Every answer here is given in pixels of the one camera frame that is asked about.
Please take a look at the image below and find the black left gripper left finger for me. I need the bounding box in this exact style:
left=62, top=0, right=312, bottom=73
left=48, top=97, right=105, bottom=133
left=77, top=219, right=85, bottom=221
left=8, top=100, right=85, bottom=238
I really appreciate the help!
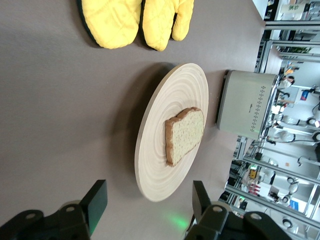
left=0, top=179, right=109, bottom=240

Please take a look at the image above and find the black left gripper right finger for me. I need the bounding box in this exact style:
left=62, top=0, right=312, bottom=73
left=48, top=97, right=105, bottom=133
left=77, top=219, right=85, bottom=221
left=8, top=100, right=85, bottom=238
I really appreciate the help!
left=184, top=180, right=293, bottom=240

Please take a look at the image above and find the round wooden plate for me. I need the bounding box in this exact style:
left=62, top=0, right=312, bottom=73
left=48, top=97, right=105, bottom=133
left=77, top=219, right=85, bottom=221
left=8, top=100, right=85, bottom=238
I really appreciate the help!
left=134, top=62, right=210, bottom=203

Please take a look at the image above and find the brown toast slice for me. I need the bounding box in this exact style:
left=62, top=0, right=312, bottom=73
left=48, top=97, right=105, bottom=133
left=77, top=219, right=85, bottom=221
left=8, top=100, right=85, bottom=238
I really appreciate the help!
left=164, top=106, right=205, bottom=168

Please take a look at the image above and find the chrome and beige toaster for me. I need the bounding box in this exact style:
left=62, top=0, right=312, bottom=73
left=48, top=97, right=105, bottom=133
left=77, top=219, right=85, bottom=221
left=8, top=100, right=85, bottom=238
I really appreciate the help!
left=215, top=69, right=280, bottom=141

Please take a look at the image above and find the person in white shirt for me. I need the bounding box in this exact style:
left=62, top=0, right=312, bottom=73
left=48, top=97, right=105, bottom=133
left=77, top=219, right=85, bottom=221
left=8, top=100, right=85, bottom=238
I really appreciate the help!
left=278, top=75, right=296, bottom=91

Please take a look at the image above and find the yellow quilted oven mitt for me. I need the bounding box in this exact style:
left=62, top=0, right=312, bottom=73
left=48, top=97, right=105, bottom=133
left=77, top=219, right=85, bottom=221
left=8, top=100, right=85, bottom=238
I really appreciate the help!
left=141, top=0, right=195, bottom=52
left=76, top=0, right=142, bottom=50

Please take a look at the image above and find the aluminium frame rack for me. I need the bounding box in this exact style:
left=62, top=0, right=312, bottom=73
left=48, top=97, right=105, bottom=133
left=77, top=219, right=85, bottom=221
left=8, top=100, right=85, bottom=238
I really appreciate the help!
left=226, top=19, right=320, bottom=221

